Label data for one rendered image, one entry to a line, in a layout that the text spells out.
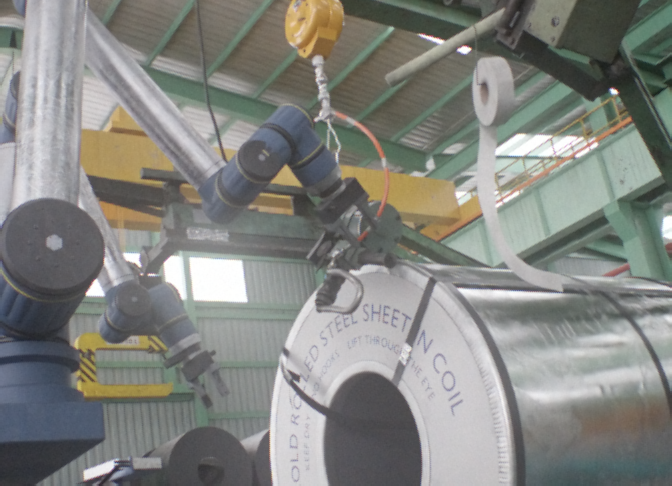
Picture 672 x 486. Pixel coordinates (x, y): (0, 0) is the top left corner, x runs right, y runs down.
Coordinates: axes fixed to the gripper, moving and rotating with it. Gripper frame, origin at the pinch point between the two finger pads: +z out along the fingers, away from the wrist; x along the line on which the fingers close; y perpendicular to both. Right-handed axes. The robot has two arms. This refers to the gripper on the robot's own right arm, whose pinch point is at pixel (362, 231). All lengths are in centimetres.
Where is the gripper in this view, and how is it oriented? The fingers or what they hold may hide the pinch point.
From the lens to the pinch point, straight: 222.9
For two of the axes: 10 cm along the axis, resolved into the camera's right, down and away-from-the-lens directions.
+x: 6.6, -6.6, 3.6
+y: 5.1, 0.3, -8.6
